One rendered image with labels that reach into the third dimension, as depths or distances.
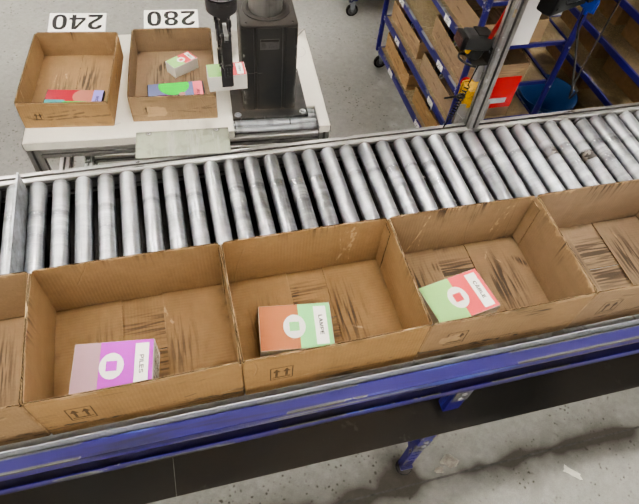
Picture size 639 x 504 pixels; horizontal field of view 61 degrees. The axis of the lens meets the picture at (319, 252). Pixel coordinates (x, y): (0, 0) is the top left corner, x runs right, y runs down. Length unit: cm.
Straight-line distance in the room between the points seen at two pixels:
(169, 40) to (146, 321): 122
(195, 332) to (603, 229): 113
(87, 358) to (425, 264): 82
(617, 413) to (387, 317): 140
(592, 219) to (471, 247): 37
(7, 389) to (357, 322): 76
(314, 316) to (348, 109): 211
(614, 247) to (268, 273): 94
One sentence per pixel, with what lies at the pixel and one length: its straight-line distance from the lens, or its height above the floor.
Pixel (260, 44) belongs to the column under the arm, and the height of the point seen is 101.
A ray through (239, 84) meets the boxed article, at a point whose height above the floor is 109.
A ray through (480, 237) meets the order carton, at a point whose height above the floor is 90.
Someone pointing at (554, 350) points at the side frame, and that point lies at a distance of 139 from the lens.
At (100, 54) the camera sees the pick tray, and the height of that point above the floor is 76.
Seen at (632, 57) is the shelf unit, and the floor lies 54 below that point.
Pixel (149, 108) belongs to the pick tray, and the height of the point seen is 80.
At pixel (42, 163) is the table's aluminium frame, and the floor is 66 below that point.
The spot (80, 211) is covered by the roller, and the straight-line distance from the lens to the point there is 175.
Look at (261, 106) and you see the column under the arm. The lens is 197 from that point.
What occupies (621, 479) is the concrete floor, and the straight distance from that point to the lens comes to 244.
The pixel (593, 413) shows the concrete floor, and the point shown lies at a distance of 248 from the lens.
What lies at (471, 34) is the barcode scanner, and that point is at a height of 109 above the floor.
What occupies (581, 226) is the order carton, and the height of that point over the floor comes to 88.
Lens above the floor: 203
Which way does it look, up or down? 54 degrees down
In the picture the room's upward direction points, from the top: 7 degrees clockwise
